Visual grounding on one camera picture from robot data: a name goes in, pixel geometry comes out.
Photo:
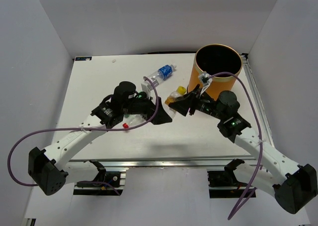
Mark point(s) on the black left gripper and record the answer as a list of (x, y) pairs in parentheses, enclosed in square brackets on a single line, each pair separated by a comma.
[(162, 117)]

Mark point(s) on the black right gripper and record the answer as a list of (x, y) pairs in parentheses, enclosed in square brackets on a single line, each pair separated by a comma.
[(182, 106)]

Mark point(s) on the clear bottle orange label yellow cap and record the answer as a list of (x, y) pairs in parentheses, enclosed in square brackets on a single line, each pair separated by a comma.
[(171, 98)]

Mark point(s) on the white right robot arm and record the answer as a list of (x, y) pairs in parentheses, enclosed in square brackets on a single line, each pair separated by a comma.
[(291, 184)]

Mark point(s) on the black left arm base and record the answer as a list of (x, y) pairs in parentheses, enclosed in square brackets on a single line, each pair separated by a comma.
[(106, 183)]

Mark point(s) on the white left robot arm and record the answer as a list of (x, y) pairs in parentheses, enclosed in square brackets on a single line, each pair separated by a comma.
[(51, 168)]

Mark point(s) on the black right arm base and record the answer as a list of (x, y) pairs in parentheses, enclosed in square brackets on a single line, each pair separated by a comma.
[(223, 183)]

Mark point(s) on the orange cylindrical bin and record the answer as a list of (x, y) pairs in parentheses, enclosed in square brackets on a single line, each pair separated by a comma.
[(213, 59)]

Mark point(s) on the green plastic bottle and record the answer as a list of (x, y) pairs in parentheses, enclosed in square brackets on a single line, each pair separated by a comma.
[(136, 105)]

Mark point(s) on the clear bottle red label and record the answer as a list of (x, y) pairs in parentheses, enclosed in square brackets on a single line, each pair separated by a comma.
[(132, 120)]

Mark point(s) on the clear bottle blue label white cap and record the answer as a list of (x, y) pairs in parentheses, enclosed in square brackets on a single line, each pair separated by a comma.
[(162, 74)]

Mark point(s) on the blue sticker on table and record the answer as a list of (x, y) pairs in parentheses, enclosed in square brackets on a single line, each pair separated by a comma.
[(83, 58)]

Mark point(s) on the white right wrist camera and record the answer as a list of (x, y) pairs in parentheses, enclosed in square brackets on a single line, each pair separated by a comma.
[(206, 81)]

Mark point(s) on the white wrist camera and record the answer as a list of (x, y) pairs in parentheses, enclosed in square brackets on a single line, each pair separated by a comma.
[(146, 86), (206, 81)]

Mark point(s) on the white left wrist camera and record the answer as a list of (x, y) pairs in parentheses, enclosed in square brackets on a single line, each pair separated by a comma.
[(146, 86)]

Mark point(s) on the aluminium table frame rail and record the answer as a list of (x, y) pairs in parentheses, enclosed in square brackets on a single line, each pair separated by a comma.
[(186, 141)]

